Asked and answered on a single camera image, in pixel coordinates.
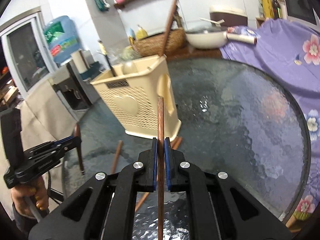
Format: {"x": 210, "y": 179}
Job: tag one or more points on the brass faucet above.
{"x": 178, "y": 17}

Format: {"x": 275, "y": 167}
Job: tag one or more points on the grey plastic spoon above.
{"x": 130, "y": 69}

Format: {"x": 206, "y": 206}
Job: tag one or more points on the dark wooden shelf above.
{"x": 7, "y": 90}

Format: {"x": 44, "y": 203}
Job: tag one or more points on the cream pan with lid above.
{"x": 205, "y": 40}

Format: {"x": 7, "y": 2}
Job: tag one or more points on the teal plastic holder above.
{"x": 93, "y": 68}

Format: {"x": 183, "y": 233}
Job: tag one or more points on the clear plastic bags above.
{"x": 127, "y": 52}

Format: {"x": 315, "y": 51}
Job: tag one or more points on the brown cream rice cooker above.
{"x": 230, "y": 15}

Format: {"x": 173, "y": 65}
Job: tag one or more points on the blue water bottle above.
{"x": 62, "y": 37}

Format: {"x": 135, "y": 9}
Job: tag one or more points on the yellow soap bottle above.
{"x": 141, "y": 33}

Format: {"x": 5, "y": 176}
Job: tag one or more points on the white cup dispenser tube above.
{"x": 80, "y": 61}

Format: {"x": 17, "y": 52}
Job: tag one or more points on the woven wash basin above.
{"x": 175, "y": 42}

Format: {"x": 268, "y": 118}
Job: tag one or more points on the person's left forearm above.
{"x": 22, "y": 223}

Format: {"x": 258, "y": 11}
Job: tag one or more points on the green packet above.
{"x": 101, "y": 2}

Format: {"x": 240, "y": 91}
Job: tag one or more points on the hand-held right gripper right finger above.
{"x": 167, "y": 162}

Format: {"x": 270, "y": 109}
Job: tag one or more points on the wooden counter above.
{"x": 200, "y": 53}

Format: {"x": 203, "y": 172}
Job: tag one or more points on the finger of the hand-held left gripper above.
{"x": 62, "y": 150}
{"x": 63, "y": 139}

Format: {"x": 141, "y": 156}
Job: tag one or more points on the purple floral cloth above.
{"x": 275, "y": 55}

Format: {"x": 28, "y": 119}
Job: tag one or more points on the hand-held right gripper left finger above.
{"x": 155, "y": 160}

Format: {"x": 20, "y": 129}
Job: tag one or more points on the beige perforated utensil holder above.
{"x": 150, "y": 97}

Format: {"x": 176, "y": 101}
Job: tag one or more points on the white-framed sliding window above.
{"x": 25, "y": 55}

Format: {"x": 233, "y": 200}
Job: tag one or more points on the beige cloth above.
{"x": 42, "y": 120}

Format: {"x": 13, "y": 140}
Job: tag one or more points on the grey water dispenser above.
{"x": 72, "y": 90}

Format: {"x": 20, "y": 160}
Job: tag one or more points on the black gold-tipped utensil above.
{"x": 108, "y": 60}

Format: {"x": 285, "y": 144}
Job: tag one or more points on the white microwave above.
{"x": 297, "y": 5}

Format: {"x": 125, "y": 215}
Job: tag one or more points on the brown glass bottle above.
{"x": 276, "y": 7}

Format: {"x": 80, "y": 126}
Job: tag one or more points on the person's left hand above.
{"x": 30, "y": 197}

